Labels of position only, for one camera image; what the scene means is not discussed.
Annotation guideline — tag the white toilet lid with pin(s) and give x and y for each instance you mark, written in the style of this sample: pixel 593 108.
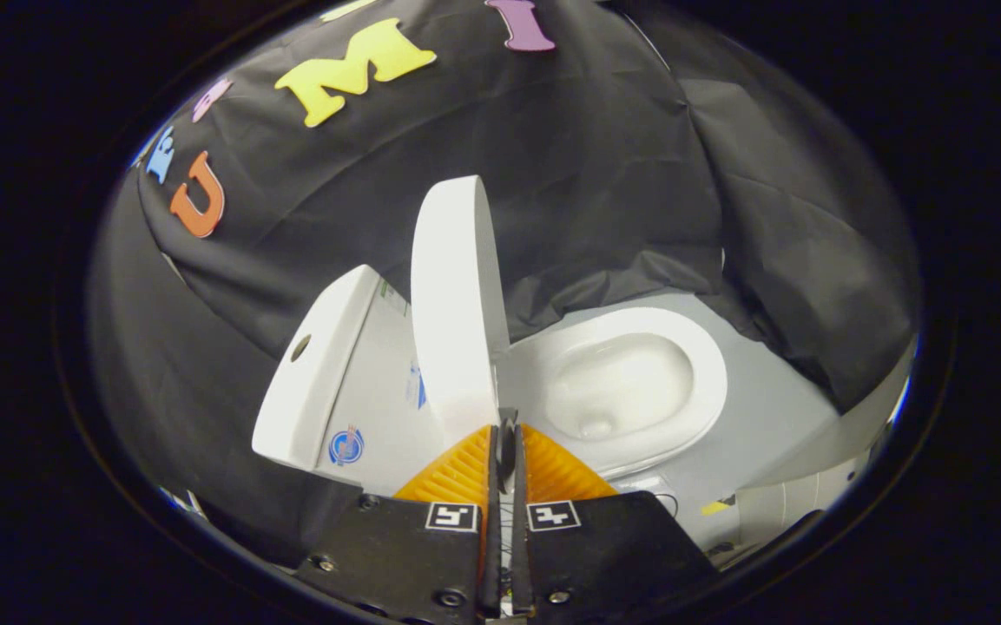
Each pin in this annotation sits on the white toilet lid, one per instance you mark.
pixel 457 304

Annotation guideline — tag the black lid pull tab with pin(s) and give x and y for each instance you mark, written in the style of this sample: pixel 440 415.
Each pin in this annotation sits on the black lid pull tab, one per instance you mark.
pixel 507 443

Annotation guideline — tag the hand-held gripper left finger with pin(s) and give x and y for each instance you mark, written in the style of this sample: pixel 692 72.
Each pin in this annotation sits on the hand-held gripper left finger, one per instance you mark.
pixel 405 555

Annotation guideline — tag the yellow black floor sticker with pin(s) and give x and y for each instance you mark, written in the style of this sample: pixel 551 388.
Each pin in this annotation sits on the yellow black floor sticker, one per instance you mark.
pixel 715 507

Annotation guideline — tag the white toilet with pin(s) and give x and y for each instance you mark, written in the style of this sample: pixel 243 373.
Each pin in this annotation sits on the white toilet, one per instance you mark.
pixel 622 391

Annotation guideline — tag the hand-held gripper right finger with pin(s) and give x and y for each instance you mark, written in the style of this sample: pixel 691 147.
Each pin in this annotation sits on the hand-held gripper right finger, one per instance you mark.
pixel 604 547

